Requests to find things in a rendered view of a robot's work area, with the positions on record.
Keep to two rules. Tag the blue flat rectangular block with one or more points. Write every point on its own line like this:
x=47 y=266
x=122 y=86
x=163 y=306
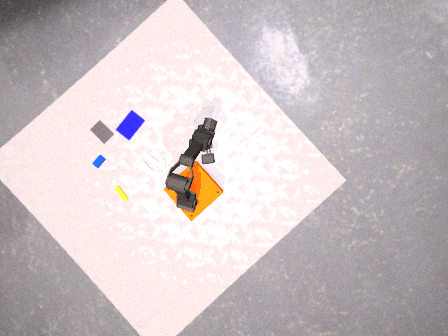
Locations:
x=130 y=125

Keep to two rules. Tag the small blue flat block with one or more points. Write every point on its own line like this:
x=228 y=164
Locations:
x=99 y=161

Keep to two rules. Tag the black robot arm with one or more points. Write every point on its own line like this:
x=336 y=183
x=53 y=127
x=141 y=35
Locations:
x=201 y=140

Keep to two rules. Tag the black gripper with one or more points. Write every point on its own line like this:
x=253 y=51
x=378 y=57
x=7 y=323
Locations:
x=207 y=158

